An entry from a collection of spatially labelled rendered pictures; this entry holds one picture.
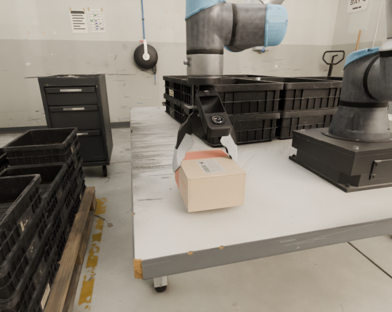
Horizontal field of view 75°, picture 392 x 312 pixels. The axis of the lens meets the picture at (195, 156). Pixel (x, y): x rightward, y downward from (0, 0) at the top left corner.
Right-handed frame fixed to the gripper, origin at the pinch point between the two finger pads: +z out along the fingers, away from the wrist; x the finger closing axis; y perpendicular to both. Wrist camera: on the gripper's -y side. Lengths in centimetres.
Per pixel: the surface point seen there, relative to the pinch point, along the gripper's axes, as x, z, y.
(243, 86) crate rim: -23.9, -15.0, 35.6
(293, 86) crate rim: -45, -15, 38
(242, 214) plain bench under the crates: -5.6, 7.2, -8.3
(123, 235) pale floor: 27, 77, 88
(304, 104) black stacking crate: -53, -7, 39
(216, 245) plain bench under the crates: 2.8, 7.3, -16.3
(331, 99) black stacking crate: -66, -8, 41
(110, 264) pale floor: 33, 77, 64
